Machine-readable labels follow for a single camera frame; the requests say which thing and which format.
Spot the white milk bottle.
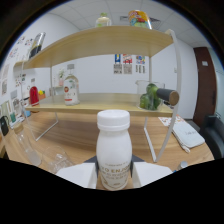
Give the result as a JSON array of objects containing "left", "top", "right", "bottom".
[{"left": 95, "top": 109, "right": 133, "bottom": 191}]

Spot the clear glass cup with ice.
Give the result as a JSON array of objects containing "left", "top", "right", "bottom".
[{"left": 41, "top": 145, "right": 75, "bottom": 175}]

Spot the orange patterned paper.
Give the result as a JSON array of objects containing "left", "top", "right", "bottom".
[{"left": 158, "top": 114, "right": 185, "bottom": 127}]

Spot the black chair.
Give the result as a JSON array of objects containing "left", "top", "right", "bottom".
[{"left": 199, "top": 114, "right": 224, "bottom": 160}]

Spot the clear bottle with red label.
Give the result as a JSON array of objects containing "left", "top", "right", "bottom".
[{"left": 63, "top": 64, "right": 81, "bottom": 106}]

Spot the black kettle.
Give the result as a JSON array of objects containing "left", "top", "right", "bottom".
[{"left": 0, "top": 115, "right": 10, "bottom": 137}]

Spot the red liquid glass bottle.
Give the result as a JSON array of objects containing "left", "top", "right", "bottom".
[{"left": 29, "top": 85, "right": 40, "bottom": 107}]

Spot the brown door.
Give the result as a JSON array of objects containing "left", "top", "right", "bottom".
[{"left": 192, "top": 46, "right": 215, "bottom": 128}]

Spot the black snack packet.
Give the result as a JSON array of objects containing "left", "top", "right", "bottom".
[{"left": 28, "top": 31, "right": 47, "bottom": 60}]

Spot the yellow snack bag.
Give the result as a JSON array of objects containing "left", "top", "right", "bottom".
[{"left": 128, "top": 9, "right": 153, "bottom": 30}]

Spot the clear bottle with green cap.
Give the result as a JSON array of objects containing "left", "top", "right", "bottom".
[{"left": 95, "top": 12, "right": 113, "bottom": 28}]

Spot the multicolour wall poster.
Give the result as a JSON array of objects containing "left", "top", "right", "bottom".
[{"left": 135, "top": 54, "right": 147, "bottom": 74}]

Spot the red wall poster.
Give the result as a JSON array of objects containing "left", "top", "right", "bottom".
[{"left": 122, "top": 53, "right": 133, "bottom": 75}]

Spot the blue wall poster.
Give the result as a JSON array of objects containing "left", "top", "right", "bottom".
[{"left": 113, "top": 53, "right": 123, "bottom": 75}]

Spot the white frame wooden two-tier shelf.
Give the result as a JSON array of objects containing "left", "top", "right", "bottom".
[{"left": 13, "top": 25, "right": 183, "bottom": 164}]

